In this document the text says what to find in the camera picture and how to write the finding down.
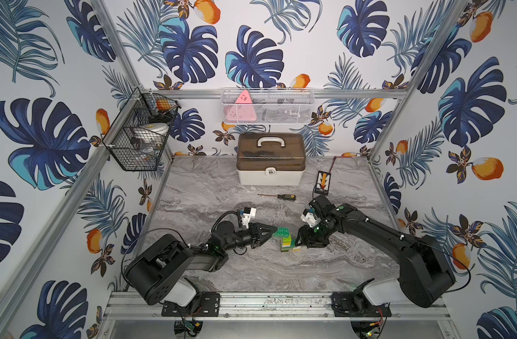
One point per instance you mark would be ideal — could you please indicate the white wire shelf basket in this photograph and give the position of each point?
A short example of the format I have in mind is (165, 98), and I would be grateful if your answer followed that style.
(281, 106)

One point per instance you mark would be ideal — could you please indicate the pink triangle sign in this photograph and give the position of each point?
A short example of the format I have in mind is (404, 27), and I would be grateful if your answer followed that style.
(240, 109)

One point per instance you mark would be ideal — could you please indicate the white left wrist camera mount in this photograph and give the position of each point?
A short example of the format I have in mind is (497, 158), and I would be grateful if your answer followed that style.
(245, 217)

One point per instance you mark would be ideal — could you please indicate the black card with arrows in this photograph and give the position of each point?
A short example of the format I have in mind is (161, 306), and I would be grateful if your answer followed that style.
(322, 185)

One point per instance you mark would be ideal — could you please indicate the black wire basket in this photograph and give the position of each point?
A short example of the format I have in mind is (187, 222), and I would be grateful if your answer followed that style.
(137, 154)

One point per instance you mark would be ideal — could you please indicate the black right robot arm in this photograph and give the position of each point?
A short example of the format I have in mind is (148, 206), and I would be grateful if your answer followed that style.
(425, 274)

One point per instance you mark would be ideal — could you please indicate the brown lid storage box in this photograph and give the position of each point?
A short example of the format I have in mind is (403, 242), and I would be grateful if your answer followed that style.
(271, 159)

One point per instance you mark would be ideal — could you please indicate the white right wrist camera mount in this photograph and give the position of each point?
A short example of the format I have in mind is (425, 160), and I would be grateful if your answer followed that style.
(310, 218)

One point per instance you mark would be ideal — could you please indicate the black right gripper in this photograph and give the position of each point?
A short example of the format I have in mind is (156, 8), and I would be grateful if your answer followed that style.
(305, 237)

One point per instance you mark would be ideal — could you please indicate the white object in basket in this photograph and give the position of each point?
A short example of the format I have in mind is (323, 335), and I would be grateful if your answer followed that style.
(151, 131)

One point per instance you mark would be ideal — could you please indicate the black handle screwdriver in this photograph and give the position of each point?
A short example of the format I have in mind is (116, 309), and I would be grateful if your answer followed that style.
(285, 197)

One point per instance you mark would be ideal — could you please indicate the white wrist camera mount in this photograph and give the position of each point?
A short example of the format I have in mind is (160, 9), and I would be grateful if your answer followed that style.
(245, 217)
(310, 218)

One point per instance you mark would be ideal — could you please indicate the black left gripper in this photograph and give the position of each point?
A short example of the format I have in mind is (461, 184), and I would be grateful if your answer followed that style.
(253, 234)

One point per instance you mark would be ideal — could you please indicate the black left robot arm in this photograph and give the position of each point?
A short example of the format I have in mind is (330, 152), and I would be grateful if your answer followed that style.
(155, 272)

